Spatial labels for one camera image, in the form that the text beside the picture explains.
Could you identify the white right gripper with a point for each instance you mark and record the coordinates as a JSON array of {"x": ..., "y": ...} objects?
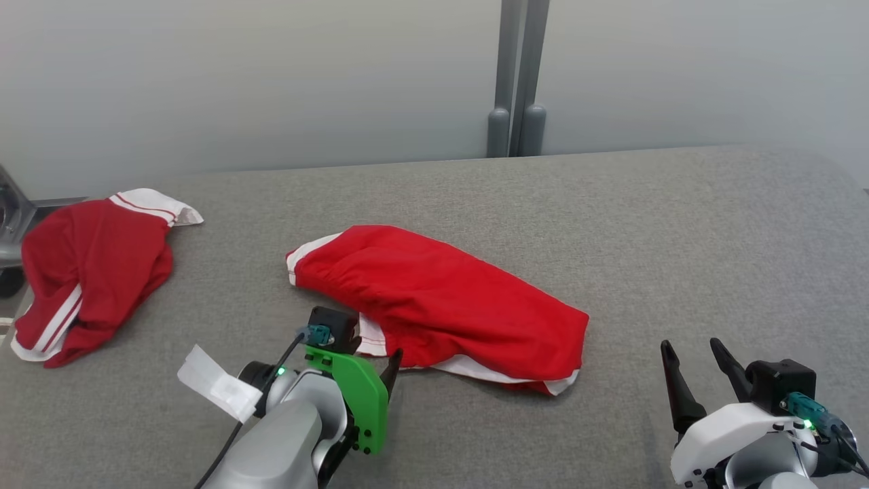
[{"x": 719, "y": 428}]

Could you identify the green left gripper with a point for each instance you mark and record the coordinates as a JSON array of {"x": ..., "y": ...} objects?
[{"x": 360, "y": 394}]

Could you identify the red shorts with white stripe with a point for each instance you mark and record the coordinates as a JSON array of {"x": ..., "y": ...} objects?
[{"x": 441, "y": 299}]

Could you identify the red basketball jersey white sleeves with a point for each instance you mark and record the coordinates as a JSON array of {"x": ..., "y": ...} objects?
[{"x": 88, "y": 272}]

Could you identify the grey metal stand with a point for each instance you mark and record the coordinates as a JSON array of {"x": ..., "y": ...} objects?
[{"x": 13, "y": 224}]

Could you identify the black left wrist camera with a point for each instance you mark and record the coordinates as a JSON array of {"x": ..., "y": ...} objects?
[{"x": 339, "y": 322}]

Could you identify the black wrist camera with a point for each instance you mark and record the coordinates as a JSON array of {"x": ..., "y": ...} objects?
[
  {"x": 339, "y": 322},
  {"x": 781, "y": 380}
]

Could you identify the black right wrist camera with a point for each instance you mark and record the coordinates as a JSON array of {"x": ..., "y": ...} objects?
[{"x": 781, "y": 380}]

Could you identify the grey partition post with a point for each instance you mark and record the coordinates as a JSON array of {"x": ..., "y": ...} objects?
[{"x": 516, "y": 68}]

